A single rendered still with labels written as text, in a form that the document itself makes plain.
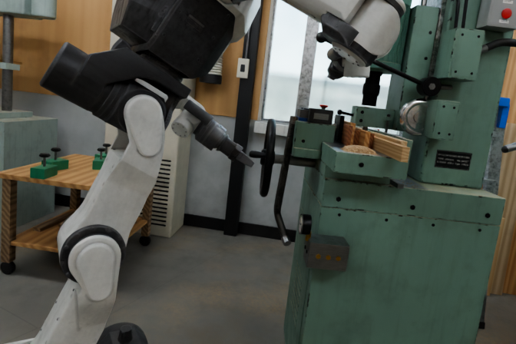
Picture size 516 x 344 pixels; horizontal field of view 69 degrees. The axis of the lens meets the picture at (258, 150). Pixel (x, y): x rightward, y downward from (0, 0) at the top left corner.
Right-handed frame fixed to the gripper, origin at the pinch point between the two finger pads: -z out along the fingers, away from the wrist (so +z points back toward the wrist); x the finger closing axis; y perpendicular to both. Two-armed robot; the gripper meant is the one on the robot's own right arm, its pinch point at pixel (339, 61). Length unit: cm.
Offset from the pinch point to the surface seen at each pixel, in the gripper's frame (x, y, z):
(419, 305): 62, 56, 8
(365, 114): 11.3, 17.9, -10.5
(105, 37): 24, -138, -162
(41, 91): 81, -172, -168
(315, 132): 23.8, 3.6, -5.3
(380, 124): 12.7, 24.5, -10.5
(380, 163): 24.1, 19.7, 17.7
